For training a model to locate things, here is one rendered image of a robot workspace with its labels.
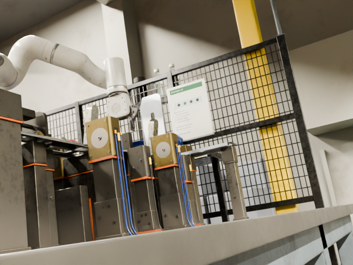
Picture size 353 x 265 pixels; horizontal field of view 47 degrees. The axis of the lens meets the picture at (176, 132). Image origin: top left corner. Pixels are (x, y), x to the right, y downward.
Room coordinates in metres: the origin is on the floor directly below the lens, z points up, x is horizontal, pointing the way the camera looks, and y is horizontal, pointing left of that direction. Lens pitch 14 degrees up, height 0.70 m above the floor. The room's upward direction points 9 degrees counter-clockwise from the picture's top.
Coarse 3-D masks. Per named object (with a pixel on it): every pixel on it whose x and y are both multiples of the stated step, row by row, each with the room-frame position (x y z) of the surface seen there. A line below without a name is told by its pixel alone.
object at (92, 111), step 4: (88, 108) 1.15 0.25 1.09; (92, 108) 1.15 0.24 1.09; (96, 108) 1.16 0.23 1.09; (88, 112) 1.15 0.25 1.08; (92, 112) 1.15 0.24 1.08; (96, 112) 1.17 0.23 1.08; (88, 116) 1.15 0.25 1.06; (92, 116) 1.15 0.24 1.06; (96, 116) 1.17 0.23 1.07; (88, 120) 1.15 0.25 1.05; (84, 132) 1.16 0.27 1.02; (84, 136) 1.16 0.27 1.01; (84, 140) 1.16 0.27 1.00; (84, 144) 1.16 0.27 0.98
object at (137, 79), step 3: (135, 78) 2.24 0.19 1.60; (138, 78) 2.24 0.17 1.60; (141, 78) 2.24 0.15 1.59; (144, 78) 2.26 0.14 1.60; (135, 81) 2.25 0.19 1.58; (138, 81) 2.24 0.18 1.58; (141, 87) 2.24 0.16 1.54; (144, 87) 2.25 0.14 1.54; (138, 90) 2.24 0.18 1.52; (141, 90) 2.24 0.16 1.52; (144, 90) 2.24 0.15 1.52; (135, 93) 2.26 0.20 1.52; (138, 93) 2.24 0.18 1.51; (144, 93) 2.24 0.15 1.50; (147, 93) 2.27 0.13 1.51; (138, 96) 2.24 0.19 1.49; (141, 96) 2.24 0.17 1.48; (138, 99) 2.24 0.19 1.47; (141, 99) 2.24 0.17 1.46; (138, 102) 2.25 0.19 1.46
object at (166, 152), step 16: (160, 144) 1.44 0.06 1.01; (176, 144) 1.43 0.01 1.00; (160, 160) 1.44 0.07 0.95; (176, 160) 1.43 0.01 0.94; (160, 176) 1.45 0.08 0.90; (176, 176) 1.44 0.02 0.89; (160, 192) 1.45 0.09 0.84; (176, 192) 1.43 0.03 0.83; (176, 208) 1.43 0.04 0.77; (176, 224) 1.43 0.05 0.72; (192, 224) 1.45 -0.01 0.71
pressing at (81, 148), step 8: (24, 136) 1.03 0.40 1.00; (32, 136) 1.04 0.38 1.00; (40, 136) 1.02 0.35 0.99; (48, 144) 1.15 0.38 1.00; (56, 144) 1.16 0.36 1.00; (64, 144) 1.18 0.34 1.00; (72, 144) 1.19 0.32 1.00; (80, 144) 1.18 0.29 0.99; (56, 152) 1.28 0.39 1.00; (64, 152) 1.27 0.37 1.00; (72, 152) 1.30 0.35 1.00; (152, 160) 1.68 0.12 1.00
